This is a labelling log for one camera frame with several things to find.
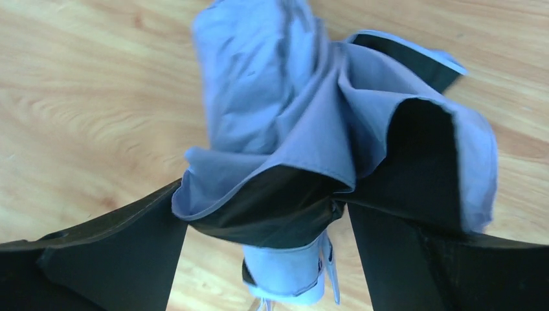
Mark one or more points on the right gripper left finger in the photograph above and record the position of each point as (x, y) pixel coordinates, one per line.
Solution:
(122, 260)

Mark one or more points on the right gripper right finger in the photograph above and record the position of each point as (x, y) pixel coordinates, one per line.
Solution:
(408, 266)

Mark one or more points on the lavender folding umbrella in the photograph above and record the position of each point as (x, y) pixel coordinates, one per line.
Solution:
(300, 124)

